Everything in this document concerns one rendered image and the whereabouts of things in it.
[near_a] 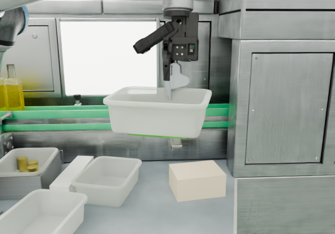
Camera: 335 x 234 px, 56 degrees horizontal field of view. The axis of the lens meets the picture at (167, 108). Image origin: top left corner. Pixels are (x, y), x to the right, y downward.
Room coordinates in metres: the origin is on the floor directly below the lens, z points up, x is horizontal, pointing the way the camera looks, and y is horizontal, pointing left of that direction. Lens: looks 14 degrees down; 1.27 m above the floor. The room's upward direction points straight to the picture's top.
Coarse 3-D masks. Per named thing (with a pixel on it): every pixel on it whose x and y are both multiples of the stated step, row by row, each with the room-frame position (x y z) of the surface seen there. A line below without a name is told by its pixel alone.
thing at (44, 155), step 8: (8, 152) 1.07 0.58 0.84; (16, 152) 1.10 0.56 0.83; (24, 152) 1.11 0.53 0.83; (32, 152) 1.11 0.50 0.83; (40, 152) 1.11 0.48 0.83; (48, 152) 1.11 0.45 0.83; (56, 152) 1.08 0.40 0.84; (0, 160) 1.00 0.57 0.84; (8, 160) 1.04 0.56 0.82; (16, 160) 1.10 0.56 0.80; (40, 160) 1.11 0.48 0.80; (48, 160) 1.00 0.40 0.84; (0, 168) 0.98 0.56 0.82; (8, 168) 1.03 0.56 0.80; (16, 168) 1.09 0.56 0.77; (40, 168) 1.09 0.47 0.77; (0, 176) 0.90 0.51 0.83; (8, 176) 0.90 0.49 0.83; (16, 176) 0.91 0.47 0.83; (24, 176) 0.91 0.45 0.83
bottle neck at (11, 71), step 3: (6, 66) 1.22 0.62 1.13; (9, 66) 1.22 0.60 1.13; (12, 66) 1.22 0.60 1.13; (6, 69) 1.22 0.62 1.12; (9, 69) 1.22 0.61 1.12; (12, 69) 1.22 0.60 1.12; (9, 72) 1.22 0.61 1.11; (12, 72) 1.22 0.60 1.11; (9, 75) 1.22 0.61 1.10; (12, 75) 1.22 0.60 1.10
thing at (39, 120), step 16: (0, 112) 1.18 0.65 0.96; (16, 112) 1.19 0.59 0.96; (32, 112) 1.19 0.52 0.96; (48, 112) 1.20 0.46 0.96; (64, 112) 1.20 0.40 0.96; (80, 112) 1.20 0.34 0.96; (96, 112) 1.21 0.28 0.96; (208, 112) 1.23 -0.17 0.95; (224, 112) 1.23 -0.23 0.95; (16, 128) 1.19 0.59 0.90; (32, 128) 1.19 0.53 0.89; (48, 128) 1.19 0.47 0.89; (64, 128) 1.20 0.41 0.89; (80, 128) 1.20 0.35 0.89; (96, 128) 1.21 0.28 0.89
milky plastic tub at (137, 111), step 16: (112, 96) 0.69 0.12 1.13; (128, 96) 0.79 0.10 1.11; (144, 96) 0.79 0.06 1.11; (160, 96) 0.78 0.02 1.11; (176, 96) 0.77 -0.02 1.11; (192, 96) 0.76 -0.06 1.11; (208, 96) 0.68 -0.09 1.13; (112, 112) 0.65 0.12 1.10; (128, 112) 0.64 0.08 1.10; (144, 112) 0.63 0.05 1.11; (160, 112) 0.63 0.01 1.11; (176, 112) 0.62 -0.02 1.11; (192, 112) 0.61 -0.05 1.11; (112, 128) 0.66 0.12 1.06; (128, 128) 0.65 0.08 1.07; (144, 128) 0.64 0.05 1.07; (160, 128) 0.63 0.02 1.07; (176, 128) 0.62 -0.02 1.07; (192, 128) 0.62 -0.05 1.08
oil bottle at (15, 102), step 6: (6, 78) 1.21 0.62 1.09; (12, 78) 1.21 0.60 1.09; (18, 78) 1.24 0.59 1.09; (6, 84) 1.20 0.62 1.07; (12, 84) 1.20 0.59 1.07; (18, 84) 1.22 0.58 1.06; (6, 90) 1.20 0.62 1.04; (12, 90) 1.20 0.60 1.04; (18, 90) 1.21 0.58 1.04; (6, 96) 1.20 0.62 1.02; (12, 96) 1.20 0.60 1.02; (18, 96) 1.21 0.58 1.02; (6, 102) 1.20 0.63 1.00; (12, 102) 1.20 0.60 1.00; (18, 102) 1.21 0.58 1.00; (6, 108) 1.20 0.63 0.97; (12, 108) 1.20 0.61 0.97; (18, 108) 1.20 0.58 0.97; (24, 108) 1.25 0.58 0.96
